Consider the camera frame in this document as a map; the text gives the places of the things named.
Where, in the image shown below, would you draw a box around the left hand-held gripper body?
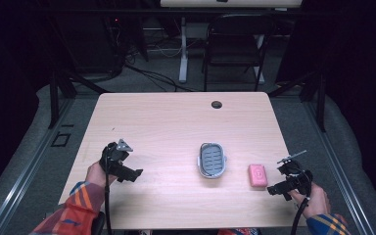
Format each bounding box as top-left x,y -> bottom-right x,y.
99,138 -> 135,182

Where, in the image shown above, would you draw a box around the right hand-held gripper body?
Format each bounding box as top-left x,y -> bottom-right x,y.
276,149 -> 314,197

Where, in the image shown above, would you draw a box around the person's left hand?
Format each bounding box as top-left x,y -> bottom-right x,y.
84,162 -> 118,188

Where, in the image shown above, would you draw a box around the person's right hand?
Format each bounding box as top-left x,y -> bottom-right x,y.
288,183 -> 331,219

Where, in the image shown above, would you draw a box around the pink soap bar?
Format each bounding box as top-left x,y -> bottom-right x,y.
248,164 -> 269,188

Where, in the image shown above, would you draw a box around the person's red clothing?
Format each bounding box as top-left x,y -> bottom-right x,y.
216,227 -> 259,235

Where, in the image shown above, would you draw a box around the grey soap dish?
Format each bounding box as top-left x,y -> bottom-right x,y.
197,141 -> 228,179

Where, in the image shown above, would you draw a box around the black metal stand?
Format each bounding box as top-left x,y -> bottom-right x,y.
46,70 -> 110,129
267,70 -> 327,133

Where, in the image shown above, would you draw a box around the white desk leg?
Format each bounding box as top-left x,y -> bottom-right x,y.
178,16 -> 189,84

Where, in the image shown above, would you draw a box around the black folding chair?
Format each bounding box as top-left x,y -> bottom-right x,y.
202,14 -> 277,93

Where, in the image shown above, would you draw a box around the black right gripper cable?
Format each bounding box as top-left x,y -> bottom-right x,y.
289,195 -> 310,235

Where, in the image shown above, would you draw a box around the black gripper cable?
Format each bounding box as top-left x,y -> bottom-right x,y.
289,195 -> 310,235
103,148 -> 114,235

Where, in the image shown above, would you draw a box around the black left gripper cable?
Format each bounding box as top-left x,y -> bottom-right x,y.
103,148 -> 114,235

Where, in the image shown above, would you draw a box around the metal floor rail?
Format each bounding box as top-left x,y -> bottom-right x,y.
0,97 -> 76,235
303,100 -> 376,235

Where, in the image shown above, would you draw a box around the black floor cables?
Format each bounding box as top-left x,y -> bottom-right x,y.
111,19 -> 197,93

